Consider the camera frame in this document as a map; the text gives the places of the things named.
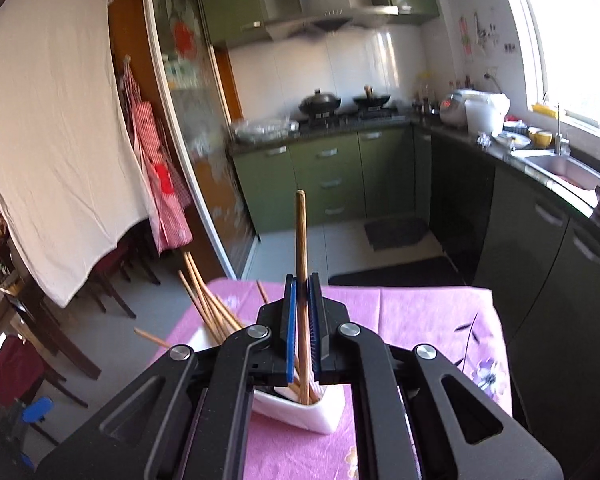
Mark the small dark floor mat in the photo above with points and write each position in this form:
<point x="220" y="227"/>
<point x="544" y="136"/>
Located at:
<point x="395" y="234"/>

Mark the pink striped apron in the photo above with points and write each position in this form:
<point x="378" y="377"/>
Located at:
<point x="130" y="90"/>

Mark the white plastic utensil holder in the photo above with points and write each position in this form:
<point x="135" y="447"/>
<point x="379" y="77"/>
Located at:
<point x="305" y="417"/>

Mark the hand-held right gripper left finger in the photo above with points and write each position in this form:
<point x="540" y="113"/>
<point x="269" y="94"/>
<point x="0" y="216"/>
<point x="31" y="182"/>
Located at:
<point x="290" y="330"/>

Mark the condiment bottles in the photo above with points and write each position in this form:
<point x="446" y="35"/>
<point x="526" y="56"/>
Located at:
<point x="424" y="97"/>

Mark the white hanging cloth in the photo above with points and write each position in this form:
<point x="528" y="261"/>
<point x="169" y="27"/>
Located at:
<point x="55" y="135"/>

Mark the dishes on counter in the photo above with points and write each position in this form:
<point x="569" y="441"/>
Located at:
<point x="505" y="137"/>

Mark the white plastic container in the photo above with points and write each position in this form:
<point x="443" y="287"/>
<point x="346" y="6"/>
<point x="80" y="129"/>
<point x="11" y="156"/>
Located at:
<point x="487" y="115"/>

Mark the blue plastic stool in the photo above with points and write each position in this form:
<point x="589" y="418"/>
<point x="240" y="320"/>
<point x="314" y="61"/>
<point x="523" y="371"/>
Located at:
<point x="37" y="409"/>

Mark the wall stickers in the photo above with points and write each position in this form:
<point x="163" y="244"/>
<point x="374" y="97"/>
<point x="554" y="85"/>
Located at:
<point x="482" y="32"/>

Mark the black wok with lid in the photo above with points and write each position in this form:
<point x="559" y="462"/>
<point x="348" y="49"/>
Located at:
<point x="320" y="104"/>

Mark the dark base cabinet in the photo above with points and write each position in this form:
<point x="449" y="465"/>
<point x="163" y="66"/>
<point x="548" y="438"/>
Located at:
<point x="545" y="260"/>

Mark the stainless steel sink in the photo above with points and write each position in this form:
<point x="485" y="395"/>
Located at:
<point x="565" y="170"/>

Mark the black gas stove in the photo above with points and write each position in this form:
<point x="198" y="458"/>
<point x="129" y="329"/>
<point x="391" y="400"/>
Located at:
<point x="352" y="119"/>

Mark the silver rice cooker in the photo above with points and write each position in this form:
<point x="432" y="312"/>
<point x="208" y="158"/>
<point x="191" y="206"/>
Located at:
<point x="452" y="110"/>

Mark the chrome sink faucet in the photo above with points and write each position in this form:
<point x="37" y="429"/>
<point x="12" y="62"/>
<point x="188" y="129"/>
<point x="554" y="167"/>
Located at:
<point x="560" y="145"/>

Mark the purple floral tablecloth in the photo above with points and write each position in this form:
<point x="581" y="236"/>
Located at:
<point x="420" y="320"/>

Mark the green base cabinet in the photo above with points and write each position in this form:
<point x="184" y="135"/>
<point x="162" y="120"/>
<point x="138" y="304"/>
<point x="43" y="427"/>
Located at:
<point x="330" y="180"/>

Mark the dark wooden chair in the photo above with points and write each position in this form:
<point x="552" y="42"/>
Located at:
<point x="125" y="270"/>

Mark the clear plastic bag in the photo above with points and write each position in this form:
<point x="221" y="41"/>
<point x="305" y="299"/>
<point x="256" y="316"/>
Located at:
<point x="265" y="130"/>

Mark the black wok with spatula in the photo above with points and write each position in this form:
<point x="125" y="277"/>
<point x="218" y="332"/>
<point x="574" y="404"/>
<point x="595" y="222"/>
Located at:
<point x="372" y="101"/>

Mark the yellow bowl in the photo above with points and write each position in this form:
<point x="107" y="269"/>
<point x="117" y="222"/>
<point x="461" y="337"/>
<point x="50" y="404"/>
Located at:
<point x="541" y="137"/>

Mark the long dark floor mat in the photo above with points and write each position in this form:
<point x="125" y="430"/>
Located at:
<point x="395" y="272"/>

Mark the dark brown chopstick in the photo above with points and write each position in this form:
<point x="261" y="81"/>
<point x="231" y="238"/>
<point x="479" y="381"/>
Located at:
<point x="301" y="240"/>

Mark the bunch of wooden chopsticks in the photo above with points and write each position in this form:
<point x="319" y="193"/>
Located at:
<point x="207" y="305"/>

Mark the frosted glass sliding door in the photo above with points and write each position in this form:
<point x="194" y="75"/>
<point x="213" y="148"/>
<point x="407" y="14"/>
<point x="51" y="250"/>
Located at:
<point x="195" y="110"/>

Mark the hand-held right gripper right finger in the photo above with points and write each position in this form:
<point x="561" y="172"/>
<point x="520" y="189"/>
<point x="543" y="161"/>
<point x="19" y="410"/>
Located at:
<point x="314" y="330"/>

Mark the red cushioned chair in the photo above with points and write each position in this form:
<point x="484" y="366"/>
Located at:
<point x="15" y="370"/>

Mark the kitchen window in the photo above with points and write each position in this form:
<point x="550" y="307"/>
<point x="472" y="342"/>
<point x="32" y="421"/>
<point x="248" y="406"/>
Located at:
<point x="575" y="35"/>

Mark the red checked apron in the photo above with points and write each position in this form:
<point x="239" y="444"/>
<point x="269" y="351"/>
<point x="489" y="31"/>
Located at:
<point x="167" y="200"/>

